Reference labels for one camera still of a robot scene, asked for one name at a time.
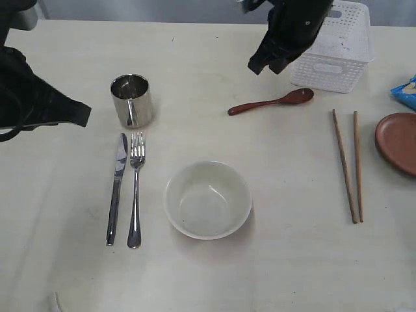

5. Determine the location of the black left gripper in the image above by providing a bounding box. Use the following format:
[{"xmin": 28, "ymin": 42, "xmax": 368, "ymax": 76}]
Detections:
[{"xmin": 1, "ymin": 47, "xmax": 92, "ymax": 133}]

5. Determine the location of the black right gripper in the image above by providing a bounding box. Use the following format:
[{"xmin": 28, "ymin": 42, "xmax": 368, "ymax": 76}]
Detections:
[{"xmin": 248, "ymin": 0, "xmax": 333, "ymax": 75}]

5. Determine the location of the brown wooden spoon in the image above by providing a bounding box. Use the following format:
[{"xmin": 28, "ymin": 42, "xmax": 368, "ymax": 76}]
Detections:
[{"xmin": 227, "ymin": 88, "xmax": 315, "ymax": 116}]

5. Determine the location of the white perforated plastic basket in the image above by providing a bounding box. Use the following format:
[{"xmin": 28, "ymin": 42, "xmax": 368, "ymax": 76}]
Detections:
[{"xmin": 290, "ymin": 1, "xmax": 374, "ymax": 94}]

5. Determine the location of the wooden chopstick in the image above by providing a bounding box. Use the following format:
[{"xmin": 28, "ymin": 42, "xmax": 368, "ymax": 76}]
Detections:
[
  {"xmin": 353, "ymin": 111, "xmax": 363, "ymax": 223},
  {"xmin": 332, "ymin": 109, "xmax": 358, "ymax": 224}
]

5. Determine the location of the silver metal cup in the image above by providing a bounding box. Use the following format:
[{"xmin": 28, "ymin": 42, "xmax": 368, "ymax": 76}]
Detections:
[{"xmin": 110, "ymin": 73, "xmax": 154, "ymax": 129}]

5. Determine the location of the silver table knife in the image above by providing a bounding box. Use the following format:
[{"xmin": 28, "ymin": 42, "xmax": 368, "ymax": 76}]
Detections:
[{"xmin": 106, "ymin": 133, "xmax": 127, "ymax": 246}]

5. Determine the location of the silver metal fork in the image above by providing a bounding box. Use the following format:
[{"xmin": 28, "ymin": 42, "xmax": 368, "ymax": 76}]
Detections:
[{"xmin": 127, "ymin": 132, "xmax": 146, "ymax": 249}]

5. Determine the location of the blue chips snack bag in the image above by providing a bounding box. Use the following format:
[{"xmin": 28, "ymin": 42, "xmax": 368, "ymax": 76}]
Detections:
[{"xmin": 390, "ymin": 75, "xmax": 416, "ymax": 112}]

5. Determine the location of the brown round plate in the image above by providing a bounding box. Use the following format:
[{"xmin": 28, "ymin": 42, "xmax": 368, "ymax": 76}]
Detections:
[{"xmin": 375, "ymin": 112, "xmax": 415, "ymax": 177}]

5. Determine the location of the speckled white bowl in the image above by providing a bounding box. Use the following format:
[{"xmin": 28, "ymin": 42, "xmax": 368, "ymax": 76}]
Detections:
[{"xmin": 164, "ymin": 161, "xmax": 253, "ymax": 241}]

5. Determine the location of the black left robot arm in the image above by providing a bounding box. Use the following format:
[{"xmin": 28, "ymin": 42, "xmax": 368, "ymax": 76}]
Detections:
[{"xmin": 1, "ymin": 1, "xmax": 92, "ymax": 142}]

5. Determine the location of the grey backdrop curtain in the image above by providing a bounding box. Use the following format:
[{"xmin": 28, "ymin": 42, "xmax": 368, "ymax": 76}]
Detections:
[{"xmin": 35, "ymin": 0, "xmax": 415, "ymax": 27}]

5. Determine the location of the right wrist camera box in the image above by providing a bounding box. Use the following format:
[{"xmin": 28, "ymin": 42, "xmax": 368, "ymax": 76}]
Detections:
[{"xmin": 236, "ymin": 0, "xmax": 265, "ymax": 14}]

